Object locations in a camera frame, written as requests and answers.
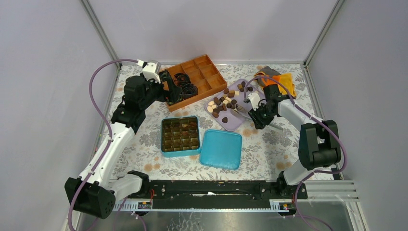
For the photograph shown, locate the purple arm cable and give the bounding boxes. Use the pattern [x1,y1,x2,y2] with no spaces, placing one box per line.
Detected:
[243,75,350,230]
[67,58,141,231]

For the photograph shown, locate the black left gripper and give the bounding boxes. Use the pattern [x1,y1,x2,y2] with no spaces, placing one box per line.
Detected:
[139,76,182,110]

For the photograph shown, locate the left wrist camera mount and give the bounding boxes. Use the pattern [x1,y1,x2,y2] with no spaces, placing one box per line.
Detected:
[136,60,161,83]

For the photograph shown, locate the teal box lid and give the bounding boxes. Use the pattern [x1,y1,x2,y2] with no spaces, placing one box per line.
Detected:
[200,129,242,170]

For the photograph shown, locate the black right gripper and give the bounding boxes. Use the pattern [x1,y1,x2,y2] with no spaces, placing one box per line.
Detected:
[247,102,276,130]

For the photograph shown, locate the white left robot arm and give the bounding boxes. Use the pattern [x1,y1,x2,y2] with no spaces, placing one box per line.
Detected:
[64,70,182,219]

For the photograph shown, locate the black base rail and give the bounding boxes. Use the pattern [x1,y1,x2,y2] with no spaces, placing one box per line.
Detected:
[122,180,308,213]

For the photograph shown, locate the wooden compartment tray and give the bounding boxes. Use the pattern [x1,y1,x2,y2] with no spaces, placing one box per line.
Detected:
[163,54,227,112]

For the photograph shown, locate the pile of assorted chocolates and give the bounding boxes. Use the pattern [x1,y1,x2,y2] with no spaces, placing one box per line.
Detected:
[204,79,264,130]

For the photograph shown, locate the metal serving tongs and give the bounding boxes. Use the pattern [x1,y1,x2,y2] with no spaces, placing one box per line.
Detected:
[233,104,283,132]

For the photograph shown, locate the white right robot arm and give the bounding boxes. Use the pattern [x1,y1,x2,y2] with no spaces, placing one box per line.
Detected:
[244,84,342,198]

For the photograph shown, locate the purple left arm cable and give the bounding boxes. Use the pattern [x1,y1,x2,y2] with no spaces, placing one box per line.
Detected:
[67,58,141,231]

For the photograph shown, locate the lavender plastic tray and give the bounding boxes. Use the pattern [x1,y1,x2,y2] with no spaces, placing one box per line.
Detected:
[204,79,265,132]

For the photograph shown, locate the rolled dark patterned tie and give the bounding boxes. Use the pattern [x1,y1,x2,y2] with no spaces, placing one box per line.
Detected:
[180,83,198,100]

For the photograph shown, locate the orange grey cloth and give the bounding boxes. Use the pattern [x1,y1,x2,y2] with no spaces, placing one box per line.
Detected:
[254,66,297,98]

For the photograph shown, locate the teal chocolate box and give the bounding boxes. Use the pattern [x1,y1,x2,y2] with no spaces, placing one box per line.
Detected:
[161,116,202,158]

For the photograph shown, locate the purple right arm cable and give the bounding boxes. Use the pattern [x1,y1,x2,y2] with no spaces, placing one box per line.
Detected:
[243,75,350,230]

